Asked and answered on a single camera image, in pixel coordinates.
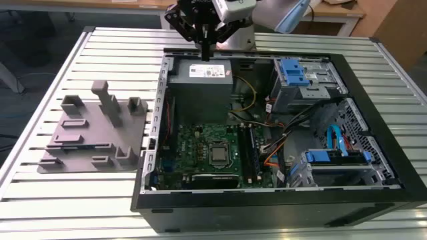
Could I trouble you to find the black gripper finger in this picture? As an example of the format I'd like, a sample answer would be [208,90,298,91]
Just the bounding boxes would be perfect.
[207,19,252,62]
[164,4,208,62]

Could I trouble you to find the blue plastic drive carrier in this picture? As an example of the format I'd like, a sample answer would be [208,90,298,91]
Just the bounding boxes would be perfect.
[287,162,314,188]
[279,57,308,87]

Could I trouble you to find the grey power supply unit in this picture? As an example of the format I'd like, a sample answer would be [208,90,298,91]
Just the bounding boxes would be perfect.
[166,58,235,123]

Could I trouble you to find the silver drive cage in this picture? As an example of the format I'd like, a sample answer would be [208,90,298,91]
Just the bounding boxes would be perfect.
[268,55,351,114]

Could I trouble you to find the black office chair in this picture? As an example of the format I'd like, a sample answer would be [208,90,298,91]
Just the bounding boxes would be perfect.
[0,9,59,69]

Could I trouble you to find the silver CPU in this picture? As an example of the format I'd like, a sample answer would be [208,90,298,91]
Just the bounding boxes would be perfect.
[210,147,230,161]

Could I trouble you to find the CPU socket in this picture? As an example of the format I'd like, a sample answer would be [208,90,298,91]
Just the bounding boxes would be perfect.
[207,140,234,169]

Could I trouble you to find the grey parts rack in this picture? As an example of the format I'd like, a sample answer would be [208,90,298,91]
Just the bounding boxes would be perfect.
[35,80,150,174]

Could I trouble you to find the brown cabinet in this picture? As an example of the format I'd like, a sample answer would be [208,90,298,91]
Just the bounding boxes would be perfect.
[351,0,427,74]

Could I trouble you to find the green motherboard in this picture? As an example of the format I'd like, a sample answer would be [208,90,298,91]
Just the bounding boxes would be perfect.
[158,122,279,191]

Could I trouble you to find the blue carrier with disk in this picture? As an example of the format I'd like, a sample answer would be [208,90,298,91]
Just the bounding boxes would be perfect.
[304,148,374,166]

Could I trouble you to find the black graphics card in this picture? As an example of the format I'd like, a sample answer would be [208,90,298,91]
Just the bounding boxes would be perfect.
[186,172,242,190]

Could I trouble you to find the black open PC case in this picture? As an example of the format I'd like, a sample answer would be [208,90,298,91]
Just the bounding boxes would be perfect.
[128,46,427,234]

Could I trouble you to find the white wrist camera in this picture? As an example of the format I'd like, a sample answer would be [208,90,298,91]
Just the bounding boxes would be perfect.
[211,0,259,25]

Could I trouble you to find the yellow wire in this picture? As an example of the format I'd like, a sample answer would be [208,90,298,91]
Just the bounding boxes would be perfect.
[232,75,259,113]

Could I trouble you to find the wooden desk white frame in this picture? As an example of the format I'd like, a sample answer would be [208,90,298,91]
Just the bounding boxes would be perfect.
[159,0,367,38]

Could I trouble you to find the red wire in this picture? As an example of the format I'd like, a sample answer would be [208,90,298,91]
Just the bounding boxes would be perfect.
[166,99,176,131]

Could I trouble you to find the black cable bundle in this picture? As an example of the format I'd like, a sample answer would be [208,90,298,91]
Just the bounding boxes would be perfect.
[263,98,343,151]

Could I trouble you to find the orange wire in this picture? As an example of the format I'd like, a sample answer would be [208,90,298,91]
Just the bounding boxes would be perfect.
[262,146,288,168]

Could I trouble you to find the blue SATA cable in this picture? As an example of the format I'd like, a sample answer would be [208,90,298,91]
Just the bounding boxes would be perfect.
[326,124,350,158]

